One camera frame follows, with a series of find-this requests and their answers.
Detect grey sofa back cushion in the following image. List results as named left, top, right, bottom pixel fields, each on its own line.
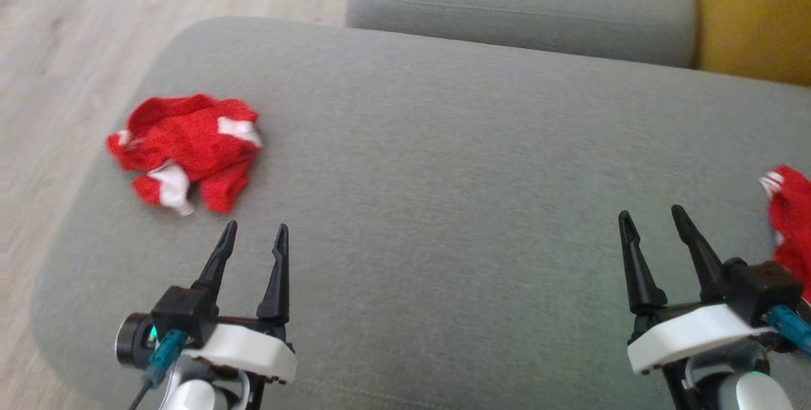
left=345, top=0, right=699, bottom=69

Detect grey sofa seat cushion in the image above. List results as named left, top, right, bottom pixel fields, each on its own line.
left=29, top=15, right=811, bottom=410

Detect left camera cable blue plug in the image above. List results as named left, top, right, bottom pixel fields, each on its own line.
left=127, top=329, right=189, bottom=410

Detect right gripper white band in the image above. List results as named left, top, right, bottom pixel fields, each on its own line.
left=617, top=204, right=777, bottom=410

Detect red shorts white stripes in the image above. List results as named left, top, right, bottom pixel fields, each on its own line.
left=105, top=94, right=263, bottom=217

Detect right camera cable blue plug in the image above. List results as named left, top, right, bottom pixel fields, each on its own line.
left=765, top=305, right=811, bottom=356

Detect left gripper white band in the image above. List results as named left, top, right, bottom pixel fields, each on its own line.
left=182, top=220, right=298, bottom=410

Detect yellow cushion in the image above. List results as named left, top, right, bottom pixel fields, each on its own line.
left=689, top=0, right=811, bottom=88

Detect camera cable blue plug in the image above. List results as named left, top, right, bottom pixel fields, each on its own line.
left=127, top=329, right=189, bottom=410
left=765, top=305, right=811, bottom=356

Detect red basketball jersey number 23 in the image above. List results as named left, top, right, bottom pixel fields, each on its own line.
left=758, top=165, right=811, bottom=304

